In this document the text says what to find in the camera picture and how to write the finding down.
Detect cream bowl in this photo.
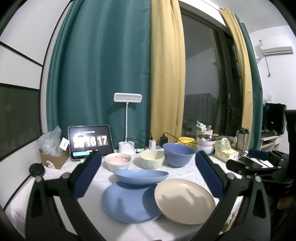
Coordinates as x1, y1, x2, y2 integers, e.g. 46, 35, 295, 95
139, 150, 165, 170

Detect dark blue bowl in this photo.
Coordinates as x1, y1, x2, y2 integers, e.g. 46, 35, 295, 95
163, 143, 196, 168

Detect pink strawberry bowl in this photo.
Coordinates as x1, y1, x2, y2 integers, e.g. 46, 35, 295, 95
104, 153, 132, 172

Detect black power adapter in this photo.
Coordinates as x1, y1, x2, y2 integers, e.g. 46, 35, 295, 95
159, 136, 168, 147

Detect white desk lamp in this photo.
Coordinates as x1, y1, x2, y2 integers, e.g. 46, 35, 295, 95
113, 92, 142, 156

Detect yellow curtain right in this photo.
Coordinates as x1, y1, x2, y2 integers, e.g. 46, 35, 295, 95
220, 6, 253, 144

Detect white utensil basket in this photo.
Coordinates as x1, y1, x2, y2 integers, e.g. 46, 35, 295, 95
196, 120, 213, 137

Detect yellow tissue pack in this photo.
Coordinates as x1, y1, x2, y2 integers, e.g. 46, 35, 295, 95
214, 138, 239, 162

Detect black round pouch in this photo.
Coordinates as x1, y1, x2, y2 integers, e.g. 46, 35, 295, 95
29, 163, 45, 177

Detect cardboard box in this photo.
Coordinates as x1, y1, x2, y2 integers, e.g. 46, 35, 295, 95
39, 148, 70, 169

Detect yellow curtain left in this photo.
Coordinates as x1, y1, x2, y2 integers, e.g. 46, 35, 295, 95
151, 1, 186, 142

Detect teal curtain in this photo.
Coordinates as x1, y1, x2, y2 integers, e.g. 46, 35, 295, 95
235, 15, 263, 150
46, 1, 152, 147

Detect teal curtain right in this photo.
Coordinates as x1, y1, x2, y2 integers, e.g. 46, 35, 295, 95
235, 15, 263, 150

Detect tablet showing clock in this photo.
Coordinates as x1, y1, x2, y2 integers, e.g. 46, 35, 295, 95
68, 125, 114, 161

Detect yellow wipes pack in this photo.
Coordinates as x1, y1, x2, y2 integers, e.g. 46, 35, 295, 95
177, 137, 197, 148

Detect white air conditioner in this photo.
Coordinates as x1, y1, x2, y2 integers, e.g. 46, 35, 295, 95
255, 39, 293, 56

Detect small white box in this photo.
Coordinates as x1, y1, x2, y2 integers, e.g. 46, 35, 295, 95
59, 138, 69, 151

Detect stacked pink blue bowls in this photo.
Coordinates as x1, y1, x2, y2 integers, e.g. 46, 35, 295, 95
196, 135, 216, 155

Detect yellow curtain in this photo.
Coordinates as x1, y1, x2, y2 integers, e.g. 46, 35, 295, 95
151, 1, 186, 142
220, 6, 253, 144

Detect clear plastic bag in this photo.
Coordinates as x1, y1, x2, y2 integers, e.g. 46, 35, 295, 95
37, 126, 63, 157

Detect light blue deep plate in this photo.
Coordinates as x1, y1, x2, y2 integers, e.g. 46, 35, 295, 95
114, 169, 169, 185

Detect cream plate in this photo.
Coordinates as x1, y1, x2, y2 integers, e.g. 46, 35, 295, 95
154, 179, 216, 225

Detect black charger cable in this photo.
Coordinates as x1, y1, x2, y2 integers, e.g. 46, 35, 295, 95
139, 129, 186, 149

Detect steel thermos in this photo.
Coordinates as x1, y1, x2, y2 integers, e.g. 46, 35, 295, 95
235, 128, 249, 152

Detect teal curtain left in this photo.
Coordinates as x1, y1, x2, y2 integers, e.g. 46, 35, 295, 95
46, 1, 152, 147

